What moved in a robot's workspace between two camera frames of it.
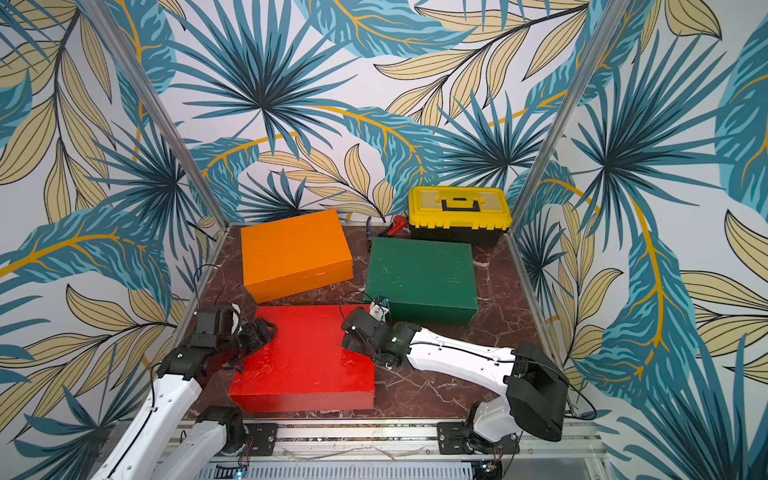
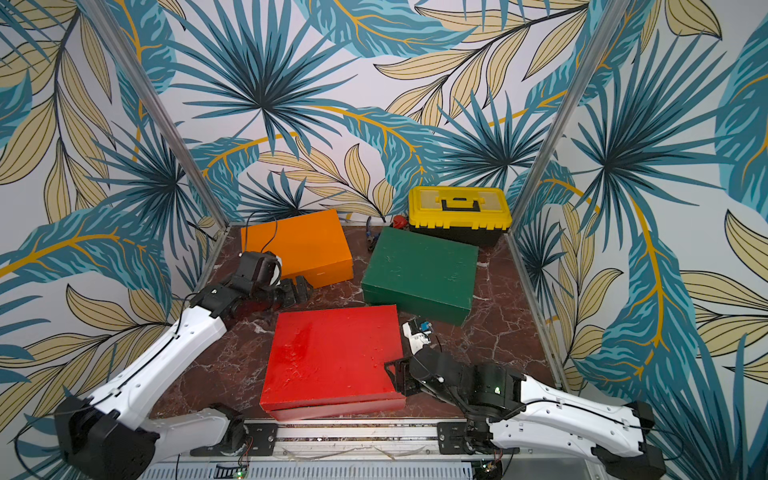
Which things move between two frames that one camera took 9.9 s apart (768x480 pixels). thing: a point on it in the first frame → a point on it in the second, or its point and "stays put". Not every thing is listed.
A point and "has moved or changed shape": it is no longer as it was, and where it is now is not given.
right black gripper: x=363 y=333 → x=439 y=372
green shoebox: x=426 y=282 stays put
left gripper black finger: x=255 y=335 → x=295 y=293
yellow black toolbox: x=459 y=214 stays put
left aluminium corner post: x=101 y=16 stays put
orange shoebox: x=294 y=255 stays put
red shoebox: x=305 y=366 has moved or changed shape
